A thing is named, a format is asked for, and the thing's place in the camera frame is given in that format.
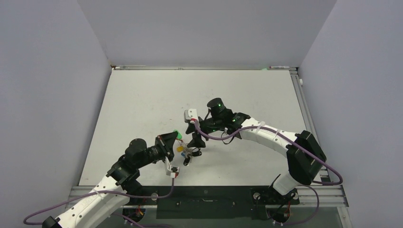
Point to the metal key holder red handle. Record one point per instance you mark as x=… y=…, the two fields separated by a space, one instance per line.
x=189 y=152

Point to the aluminium frame rail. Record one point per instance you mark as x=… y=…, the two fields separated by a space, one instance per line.
x=149 y=102

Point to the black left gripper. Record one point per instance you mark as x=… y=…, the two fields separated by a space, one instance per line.
x=166 y=141

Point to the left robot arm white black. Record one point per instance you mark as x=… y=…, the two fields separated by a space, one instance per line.
x=119 y=185

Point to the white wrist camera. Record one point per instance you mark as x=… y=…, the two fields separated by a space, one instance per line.
x=190 y=115
x=171 y=171

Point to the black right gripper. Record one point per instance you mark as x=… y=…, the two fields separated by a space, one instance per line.
x=197 y=140

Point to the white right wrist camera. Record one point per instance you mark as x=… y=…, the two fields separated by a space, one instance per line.
x=190 y=115

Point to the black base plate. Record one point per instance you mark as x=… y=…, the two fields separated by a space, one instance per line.
x=213 y=202

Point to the green key tag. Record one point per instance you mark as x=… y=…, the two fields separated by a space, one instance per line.
x=179 y=136

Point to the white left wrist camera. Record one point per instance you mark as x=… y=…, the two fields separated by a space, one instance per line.
x=171 y=171

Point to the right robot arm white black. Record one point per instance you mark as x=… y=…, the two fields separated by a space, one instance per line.
x=305 y=157

